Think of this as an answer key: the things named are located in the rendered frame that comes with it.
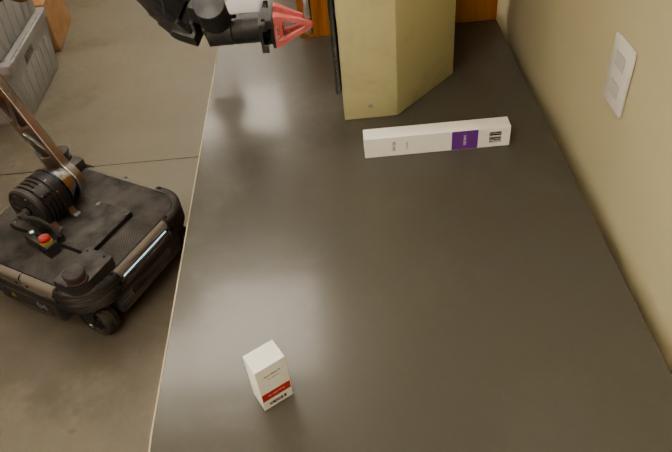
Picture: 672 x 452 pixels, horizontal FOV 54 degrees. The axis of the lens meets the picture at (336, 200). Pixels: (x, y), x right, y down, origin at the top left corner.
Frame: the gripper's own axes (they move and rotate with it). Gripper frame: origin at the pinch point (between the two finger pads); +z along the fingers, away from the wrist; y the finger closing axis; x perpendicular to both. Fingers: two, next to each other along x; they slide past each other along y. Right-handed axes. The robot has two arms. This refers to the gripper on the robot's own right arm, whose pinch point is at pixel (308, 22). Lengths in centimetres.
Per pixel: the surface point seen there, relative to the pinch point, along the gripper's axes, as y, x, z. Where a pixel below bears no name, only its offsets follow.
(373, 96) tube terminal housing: -5.0, 15.0, 11.5
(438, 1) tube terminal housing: 4.6, 0.5, 25.9
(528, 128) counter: -13.2, 20.4, 41.3
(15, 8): 180, 68, -147
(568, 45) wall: -7.9, 5.9, 48.6
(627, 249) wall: -46, 22, 49
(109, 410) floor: -10, 114, -73
